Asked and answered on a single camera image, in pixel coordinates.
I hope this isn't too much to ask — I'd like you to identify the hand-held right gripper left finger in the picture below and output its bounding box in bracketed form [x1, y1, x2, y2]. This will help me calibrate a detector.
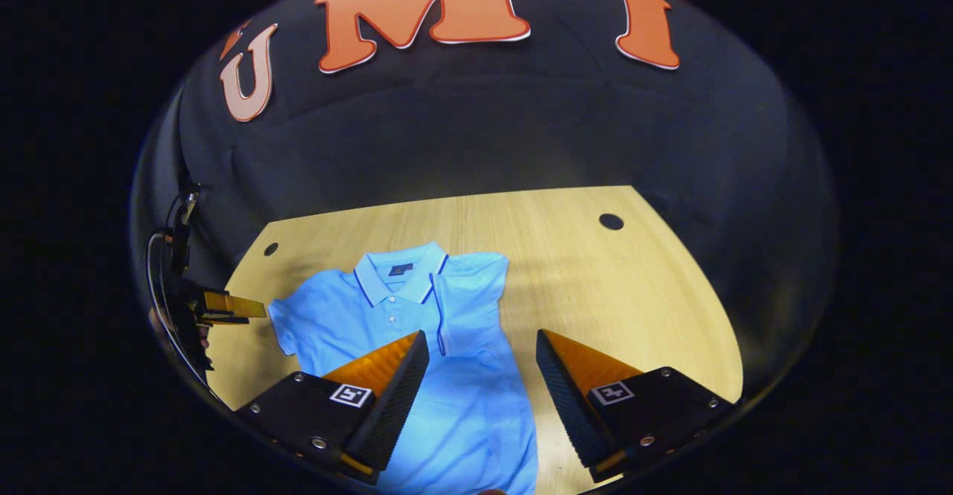
[235, 330, 430, 486]

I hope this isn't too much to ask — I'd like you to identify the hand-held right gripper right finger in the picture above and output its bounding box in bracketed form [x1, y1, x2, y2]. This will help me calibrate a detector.
[536, 329, 742, 483]

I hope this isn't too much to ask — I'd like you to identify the light blue T-shirt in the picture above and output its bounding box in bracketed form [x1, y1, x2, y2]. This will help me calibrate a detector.
[268, 242, 538, 495]

